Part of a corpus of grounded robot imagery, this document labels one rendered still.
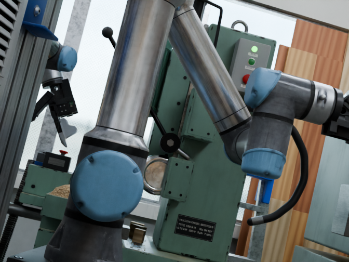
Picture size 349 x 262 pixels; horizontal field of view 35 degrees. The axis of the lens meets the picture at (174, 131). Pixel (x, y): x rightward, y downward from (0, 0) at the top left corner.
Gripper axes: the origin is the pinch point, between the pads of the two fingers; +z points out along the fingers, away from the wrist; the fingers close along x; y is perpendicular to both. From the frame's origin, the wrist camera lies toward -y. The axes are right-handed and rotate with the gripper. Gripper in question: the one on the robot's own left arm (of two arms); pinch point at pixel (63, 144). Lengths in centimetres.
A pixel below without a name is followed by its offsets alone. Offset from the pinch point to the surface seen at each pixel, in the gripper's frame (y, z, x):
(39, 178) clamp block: -9.5, 8.3, -3.4
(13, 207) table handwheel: -19.7, 14.7, -1.7
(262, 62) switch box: 65, -6, -17
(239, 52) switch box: 59, -11, -17
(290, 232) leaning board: 94, 72, 113
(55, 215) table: -5.3, 19.6, -26.4
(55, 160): -3.3, 4.6, -3.5
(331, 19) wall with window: 164, -37, 141
